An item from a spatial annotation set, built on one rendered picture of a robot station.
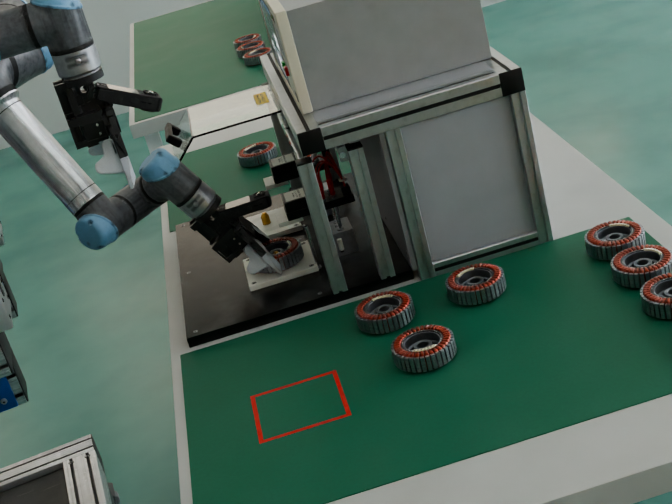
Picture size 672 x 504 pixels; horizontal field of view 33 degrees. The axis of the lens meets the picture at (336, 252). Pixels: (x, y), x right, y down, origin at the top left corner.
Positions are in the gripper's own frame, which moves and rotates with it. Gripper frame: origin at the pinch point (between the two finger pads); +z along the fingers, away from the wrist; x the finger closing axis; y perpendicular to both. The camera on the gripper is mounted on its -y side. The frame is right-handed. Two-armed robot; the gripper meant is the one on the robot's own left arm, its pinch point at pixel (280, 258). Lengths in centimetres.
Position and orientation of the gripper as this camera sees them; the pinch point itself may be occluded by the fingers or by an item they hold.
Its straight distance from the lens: 241.4
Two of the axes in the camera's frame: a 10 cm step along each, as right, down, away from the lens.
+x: 1.7, 3.7, -9.1
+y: -7.0, 6.9, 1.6
